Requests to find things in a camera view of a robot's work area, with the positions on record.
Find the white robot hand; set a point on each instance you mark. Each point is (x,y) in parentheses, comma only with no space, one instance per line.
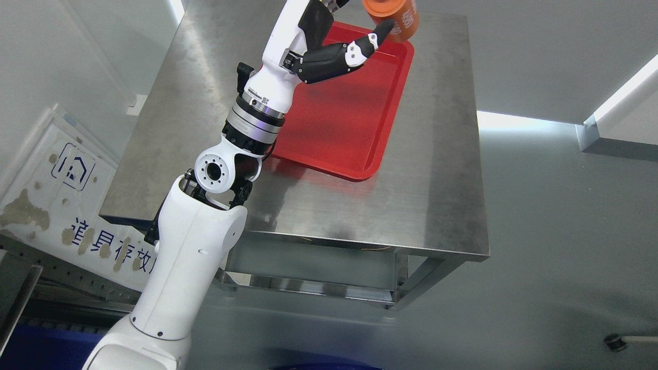
(286,61)

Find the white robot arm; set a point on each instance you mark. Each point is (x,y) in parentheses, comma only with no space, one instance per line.
(203,215)

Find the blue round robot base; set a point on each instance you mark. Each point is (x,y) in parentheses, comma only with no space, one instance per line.
(325,366)

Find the red plastic tray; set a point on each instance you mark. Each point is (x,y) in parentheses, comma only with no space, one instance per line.
(341,126)

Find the stainless steel table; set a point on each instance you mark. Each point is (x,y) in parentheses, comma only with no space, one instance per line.
(374,190)

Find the white sign board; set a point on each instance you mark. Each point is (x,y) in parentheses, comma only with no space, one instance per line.
(52,193)

